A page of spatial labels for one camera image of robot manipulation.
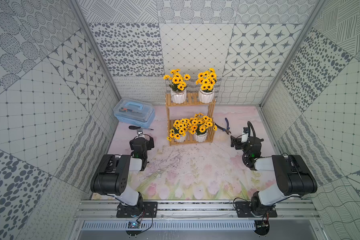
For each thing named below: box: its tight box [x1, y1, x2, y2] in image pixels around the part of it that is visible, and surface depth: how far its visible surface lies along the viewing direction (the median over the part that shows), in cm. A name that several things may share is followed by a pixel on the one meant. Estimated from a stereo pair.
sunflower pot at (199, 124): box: [188, 113, 218, 143], surface depth 90 cm
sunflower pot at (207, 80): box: [195, 67, 218, 104], surface depth 76 cm
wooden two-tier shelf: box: [165, 92, 216, 146], surface depth 88 cm
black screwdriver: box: [128, 125, 154, 131], surface depth 108 cm
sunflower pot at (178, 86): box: [163, 69, 191, 104], surface depth 77 cm
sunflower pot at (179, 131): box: [166, 118, 190, 143], surface depth 88 cm
